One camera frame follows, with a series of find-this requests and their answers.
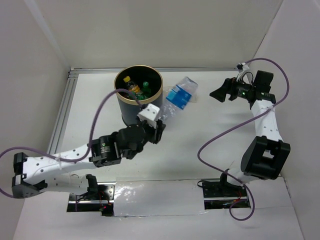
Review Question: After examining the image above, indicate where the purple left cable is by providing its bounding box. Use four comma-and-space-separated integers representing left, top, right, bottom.
0, 88, 146, 199

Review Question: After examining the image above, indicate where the clear bottle yellow cap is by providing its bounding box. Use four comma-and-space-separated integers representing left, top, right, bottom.
123, 76, 143, 95

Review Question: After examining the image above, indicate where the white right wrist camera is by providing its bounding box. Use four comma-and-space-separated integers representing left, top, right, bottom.
236, 62, 250, 82

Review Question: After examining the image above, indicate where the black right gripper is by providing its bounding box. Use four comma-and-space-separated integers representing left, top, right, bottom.
209, 73, 256, 103

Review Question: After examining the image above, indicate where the aluminium frame rail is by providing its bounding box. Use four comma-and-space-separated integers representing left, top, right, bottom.
38, 66, 247, 182

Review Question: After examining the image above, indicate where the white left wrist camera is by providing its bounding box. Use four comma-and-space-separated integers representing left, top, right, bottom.
137, 103, 160, 129

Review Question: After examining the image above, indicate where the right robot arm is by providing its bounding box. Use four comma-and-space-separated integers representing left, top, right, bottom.
202, 70, 291, 197

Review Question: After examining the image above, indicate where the clear bottle blue label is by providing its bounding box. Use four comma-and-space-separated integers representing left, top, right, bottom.
158, 76, 198, 124

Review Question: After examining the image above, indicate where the clear bottle red label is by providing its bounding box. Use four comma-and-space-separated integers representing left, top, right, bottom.
163, 86, 198, 103

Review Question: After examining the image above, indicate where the black bin gold rim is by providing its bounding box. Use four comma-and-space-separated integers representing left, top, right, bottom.
113, 65, 163, 125

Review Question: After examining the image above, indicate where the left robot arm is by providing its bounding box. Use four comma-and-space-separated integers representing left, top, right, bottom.
11, 120, 166, 200

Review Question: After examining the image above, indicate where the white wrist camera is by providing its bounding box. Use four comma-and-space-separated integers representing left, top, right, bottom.
137, 103, 160, 129
236, 62, 250, 82

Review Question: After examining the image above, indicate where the small green bottle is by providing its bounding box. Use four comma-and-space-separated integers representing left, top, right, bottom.
135, 93, 146, 101

